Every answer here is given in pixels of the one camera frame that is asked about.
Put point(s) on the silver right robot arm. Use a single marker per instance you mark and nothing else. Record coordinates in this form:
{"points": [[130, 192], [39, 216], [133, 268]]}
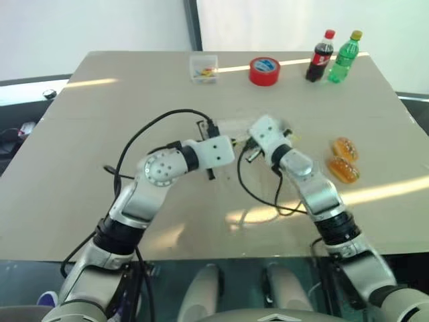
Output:
{"points": [[318, 191]]}

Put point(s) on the clear plastic box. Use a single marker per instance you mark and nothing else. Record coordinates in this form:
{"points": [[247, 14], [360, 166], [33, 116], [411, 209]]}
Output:
{"points": [[203, 63]]}

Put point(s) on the cola bottle with red cap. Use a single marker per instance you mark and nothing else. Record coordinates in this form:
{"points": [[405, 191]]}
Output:
{"points": [[318, 60]]}

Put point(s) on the red tape roll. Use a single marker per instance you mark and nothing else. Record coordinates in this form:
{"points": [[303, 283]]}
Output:
{"points": [[264, 72]]}

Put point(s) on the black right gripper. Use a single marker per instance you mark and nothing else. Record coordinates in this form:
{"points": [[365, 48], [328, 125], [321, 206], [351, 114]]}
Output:
{"points": [[252, 152]]}

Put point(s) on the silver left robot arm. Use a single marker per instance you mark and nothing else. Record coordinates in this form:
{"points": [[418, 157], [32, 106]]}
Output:
{"points": [[152, 171]]}

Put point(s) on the round black and white object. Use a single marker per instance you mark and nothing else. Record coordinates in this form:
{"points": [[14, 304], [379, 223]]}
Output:
{"points": [[49, 94]]}

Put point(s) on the colourful small pieces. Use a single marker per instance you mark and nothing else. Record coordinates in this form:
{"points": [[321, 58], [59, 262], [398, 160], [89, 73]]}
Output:
{"points": [[205, 73]]}

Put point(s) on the orange burger-shaped snack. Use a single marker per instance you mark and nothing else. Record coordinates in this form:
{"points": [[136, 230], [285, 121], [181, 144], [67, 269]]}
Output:
{"points": [[343, 169], [345, 148]]}

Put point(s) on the green soda bottle, yellow cap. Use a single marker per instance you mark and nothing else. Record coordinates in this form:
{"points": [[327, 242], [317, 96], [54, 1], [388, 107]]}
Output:
{"points": [[343, 60]]}

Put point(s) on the grey robot torso front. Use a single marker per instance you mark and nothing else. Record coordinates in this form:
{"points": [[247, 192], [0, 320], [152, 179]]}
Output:
{"points": [[268, 317]]}

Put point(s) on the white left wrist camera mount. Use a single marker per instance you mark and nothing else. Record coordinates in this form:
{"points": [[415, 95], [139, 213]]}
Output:
{"points": [[214, 151]]}

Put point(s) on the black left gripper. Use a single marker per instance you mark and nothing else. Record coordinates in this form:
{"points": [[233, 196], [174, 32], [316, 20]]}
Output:
{"points": [[202, 129]]}

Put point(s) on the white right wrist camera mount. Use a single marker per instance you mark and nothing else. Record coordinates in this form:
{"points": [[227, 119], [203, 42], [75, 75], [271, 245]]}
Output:
{"points": [[266, 132]]}

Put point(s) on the clear plastic bag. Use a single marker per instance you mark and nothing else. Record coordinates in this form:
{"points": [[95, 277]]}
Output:
{"points": [[231, 125]]}

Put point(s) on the red and white small item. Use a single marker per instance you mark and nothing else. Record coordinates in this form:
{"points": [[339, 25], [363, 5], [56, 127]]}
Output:
{"points": [[27, 129]]}

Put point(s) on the blue shoe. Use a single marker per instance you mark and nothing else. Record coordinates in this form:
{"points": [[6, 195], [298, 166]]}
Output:
{"points": [[47, 299]]}

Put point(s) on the dark window frame post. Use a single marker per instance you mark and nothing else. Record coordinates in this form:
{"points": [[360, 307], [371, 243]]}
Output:
{"points": [[192, 23]]}

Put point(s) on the dark side desk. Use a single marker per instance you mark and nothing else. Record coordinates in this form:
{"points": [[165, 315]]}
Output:
{"points": [[23, 110]]}

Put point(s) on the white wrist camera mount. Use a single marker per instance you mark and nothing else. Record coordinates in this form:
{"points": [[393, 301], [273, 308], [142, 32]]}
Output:
{"points": [[266, 132], [214, 151]]}

